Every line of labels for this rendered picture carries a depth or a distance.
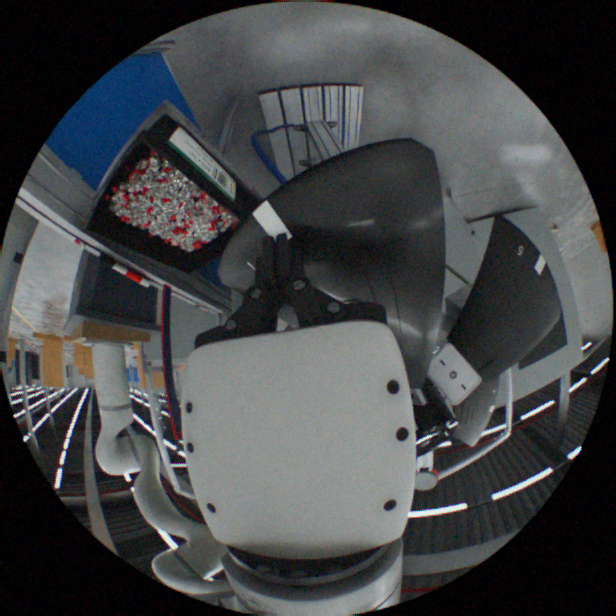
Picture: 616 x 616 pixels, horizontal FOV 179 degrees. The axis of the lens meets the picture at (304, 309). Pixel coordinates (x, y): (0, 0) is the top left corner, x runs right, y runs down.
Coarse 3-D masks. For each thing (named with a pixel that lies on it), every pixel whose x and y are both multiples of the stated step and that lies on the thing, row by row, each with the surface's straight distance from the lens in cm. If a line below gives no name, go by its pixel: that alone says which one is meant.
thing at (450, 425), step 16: (432, 384) 41; (432, 400) 31; (416, 416) 29; (432, 416) 30; (448, 416) 31; (416, 432) 29; (432, 432) 31; (448, 432) 36; (416, 448) 36; (432, 448) 39
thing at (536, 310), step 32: (512, 224) 38; (512, 256) 36; (480, 288) 34; (512, 288) 36; (544, 288) 41; (480, 320) 33; (512, 320) 35; (544, 320) 41; (480, 352) 34; (512, 352) 37
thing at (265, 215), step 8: (264, 208) 15; (256, 216) 15; (264, 216) 15; (272, 216) 14; (264, 224) 15; (272, 224) 15; (280, 224) 14; (272, 232) 15; (280, 232) 15; (288, 232) 14
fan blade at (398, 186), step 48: (384, 144) 12; (288, 192) 13; (336, 192) 12; (384, 192) 12; (432, 192) 12; (240, 240) 17; (288, 240) 15; (336, 240) 13; (384, 240) 12; (432, 240) 13; (240, 288) 22; (336, 288) 15; (384, 288) 14; (432, 288) 14; (432, 336) 17
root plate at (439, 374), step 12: (444, 348) 33; (432, 360) 34; (444, 360) 34; (456, 360) 34; (432, 372) 34; (444, 372) 34; (468, 372) 35; (444, 384) 35; (456, 384) 35; (468, 384) 35; (456, 396) 35
